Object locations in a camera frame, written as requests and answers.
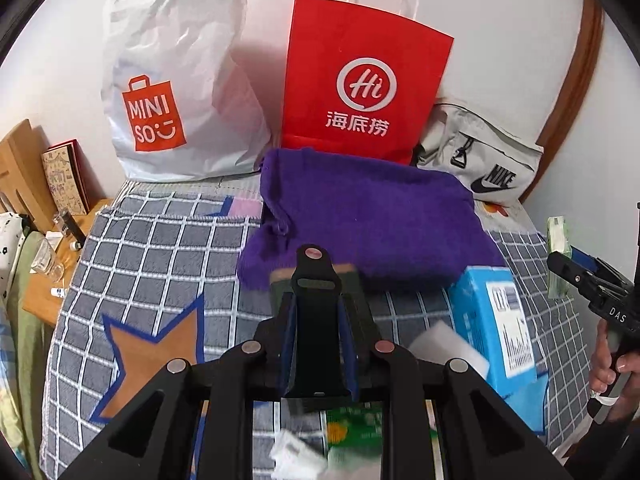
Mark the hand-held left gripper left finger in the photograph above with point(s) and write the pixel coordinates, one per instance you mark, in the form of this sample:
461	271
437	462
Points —
288	350

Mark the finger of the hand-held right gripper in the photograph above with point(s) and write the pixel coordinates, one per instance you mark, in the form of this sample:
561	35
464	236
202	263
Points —
585	256
565	265

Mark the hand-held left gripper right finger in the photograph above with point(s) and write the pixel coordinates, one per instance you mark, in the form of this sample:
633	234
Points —
350	355

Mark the pale green tissue pack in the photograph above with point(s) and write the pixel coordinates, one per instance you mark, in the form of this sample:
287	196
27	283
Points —
557	235

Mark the green snack packet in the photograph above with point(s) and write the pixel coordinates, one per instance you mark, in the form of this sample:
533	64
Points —
355	430

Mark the white sponge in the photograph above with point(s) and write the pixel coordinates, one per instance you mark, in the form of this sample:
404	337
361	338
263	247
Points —
445	350

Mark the person's right hand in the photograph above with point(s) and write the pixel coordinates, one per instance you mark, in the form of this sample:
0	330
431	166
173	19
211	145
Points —
602	375

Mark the dark green tin box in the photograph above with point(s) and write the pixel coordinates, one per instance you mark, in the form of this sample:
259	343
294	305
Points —
346	273

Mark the blue cardboard box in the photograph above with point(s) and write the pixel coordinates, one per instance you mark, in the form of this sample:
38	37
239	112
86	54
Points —
475	310

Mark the grey sling bag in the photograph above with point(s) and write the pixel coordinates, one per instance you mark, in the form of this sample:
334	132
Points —
490	155

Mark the purple towel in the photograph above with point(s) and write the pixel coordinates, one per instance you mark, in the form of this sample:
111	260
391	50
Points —
375	210

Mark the grey plaid star blanket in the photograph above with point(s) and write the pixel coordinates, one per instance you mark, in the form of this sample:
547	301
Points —
150	260

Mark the brown wooden trim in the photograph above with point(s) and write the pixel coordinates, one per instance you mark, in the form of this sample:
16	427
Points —
575	85

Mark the small white tube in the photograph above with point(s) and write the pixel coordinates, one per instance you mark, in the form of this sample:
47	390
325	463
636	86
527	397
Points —
57	292

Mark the wooden nightstand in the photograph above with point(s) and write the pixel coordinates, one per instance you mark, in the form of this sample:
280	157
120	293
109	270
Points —
45	300

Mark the small black object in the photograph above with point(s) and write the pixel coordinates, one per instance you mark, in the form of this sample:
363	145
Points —
67	225

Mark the clear glass cup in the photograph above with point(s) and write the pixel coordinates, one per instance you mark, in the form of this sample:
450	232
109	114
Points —
47	260

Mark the light green cloth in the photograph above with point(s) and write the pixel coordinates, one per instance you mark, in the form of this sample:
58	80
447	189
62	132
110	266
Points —
27	360

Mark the patterned book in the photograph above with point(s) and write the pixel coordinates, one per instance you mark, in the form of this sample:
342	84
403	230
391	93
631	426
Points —
62	180

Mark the white spotted cloth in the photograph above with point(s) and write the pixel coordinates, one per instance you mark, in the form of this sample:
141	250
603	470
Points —
10	250

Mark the red paper bag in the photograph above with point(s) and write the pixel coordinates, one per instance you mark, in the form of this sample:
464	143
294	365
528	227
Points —
360	45

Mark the white plastic shopping bag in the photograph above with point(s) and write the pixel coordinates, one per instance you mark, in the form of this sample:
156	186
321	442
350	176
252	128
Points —
190	60

